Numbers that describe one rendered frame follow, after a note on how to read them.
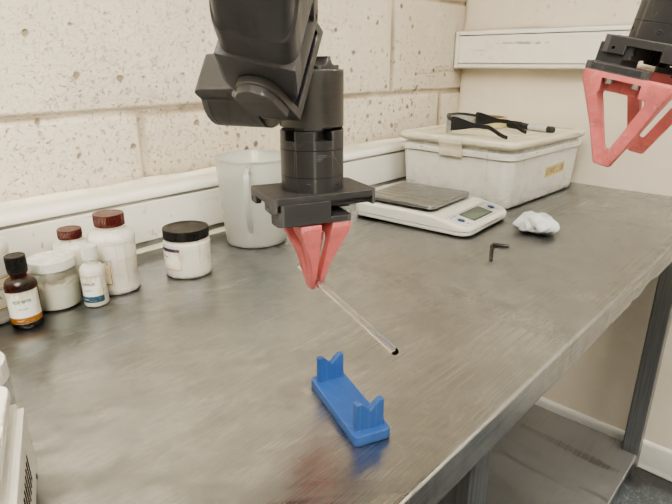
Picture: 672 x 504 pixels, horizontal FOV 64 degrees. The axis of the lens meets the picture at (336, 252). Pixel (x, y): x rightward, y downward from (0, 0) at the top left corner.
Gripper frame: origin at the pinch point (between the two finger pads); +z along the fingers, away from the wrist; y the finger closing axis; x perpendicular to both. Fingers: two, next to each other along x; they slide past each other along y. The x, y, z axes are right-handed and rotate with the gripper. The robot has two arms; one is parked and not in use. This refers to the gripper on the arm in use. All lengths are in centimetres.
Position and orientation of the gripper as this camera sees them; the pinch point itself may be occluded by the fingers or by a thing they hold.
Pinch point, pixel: (313, 278)
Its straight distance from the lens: 52.9
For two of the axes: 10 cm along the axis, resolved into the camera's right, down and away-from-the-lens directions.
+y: -9.1, 1.4, -3.9
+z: 0.0, 9.5, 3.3
